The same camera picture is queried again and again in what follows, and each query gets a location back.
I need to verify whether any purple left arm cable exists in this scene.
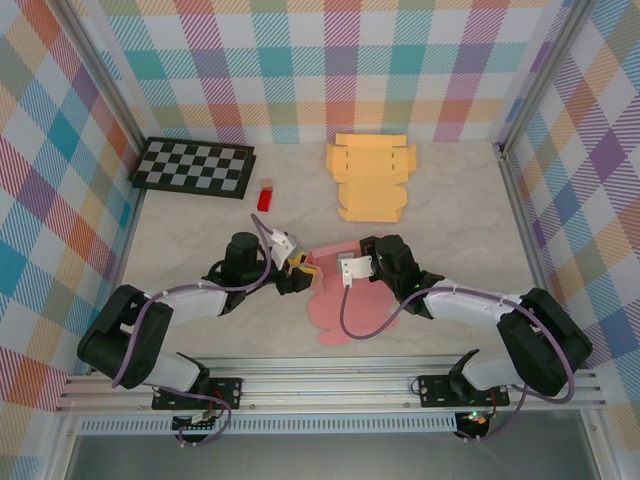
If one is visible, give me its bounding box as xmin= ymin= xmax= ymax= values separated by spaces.
xmin=110 ymin=213 xmax=281 ymax=449

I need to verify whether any aluminium frame side rail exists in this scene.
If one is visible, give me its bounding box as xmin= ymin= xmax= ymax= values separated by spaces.
xmin=497 ymin=144 xmax=574 ymax=369

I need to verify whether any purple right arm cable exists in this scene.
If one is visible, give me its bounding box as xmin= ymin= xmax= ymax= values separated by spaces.
xmin=339 ymin=282 xmax=576 ymax=444

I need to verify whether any small green circuit board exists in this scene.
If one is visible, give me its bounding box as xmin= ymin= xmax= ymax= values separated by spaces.
xmin=172 ymin=412 xmax=221 ymax=432

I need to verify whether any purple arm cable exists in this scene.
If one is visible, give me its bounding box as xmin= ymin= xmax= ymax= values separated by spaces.
xmin=339 ymin=282 xmax=576 ymax=444
xmin=110 ymin=213 xmax=281 ymax=449

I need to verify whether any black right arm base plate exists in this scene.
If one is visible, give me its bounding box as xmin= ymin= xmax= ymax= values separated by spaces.
xmin=418 ymin=374 xmax=511 ymax=409

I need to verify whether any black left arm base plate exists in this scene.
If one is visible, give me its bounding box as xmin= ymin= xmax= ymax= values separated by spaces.
xmin=151 ymin=377 xmax=245 ymax=412

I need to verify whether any slotted grey cable duct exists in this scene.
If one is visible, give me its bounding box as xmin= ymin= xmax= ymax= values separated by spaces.
xmin=79 ymin=417 xmax=459 ymax=435

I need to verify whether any circuit board with lit LED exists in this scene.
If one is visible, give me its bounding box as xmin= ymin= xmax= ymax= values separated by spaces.
xmin=459 ymin=409 xmax=491 ymax=429

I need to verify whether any yellow paper box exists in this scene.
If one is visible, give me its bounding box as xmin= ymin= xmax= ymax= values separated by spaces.
xmin=325 ymin=132 xmax=419 ymax=224

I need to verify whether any aluminium frame post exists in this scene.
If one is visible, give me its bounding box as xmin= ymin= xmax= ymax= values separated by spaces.
xmin=54 ymin=0 xmax=151 ymax=151
xmin=494 ymin=0 xmax=599 ymax=156

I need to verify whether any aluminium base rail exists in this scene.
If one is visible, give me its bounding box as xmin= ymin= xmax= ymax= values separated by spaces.
xmin=55 ymin=355 xmax=609 ymax=416

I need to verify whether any black and grey checkerboard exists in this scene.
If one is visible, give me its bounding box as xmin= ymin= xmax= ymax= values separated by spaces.
xmin=127 ymin=136 xmax=259 ymax=201

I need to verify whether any pink paper box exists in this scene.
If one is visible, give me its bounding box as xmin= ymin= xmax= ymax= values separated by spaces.
xmin=305 ymin=238 xmax=401 ymax=346

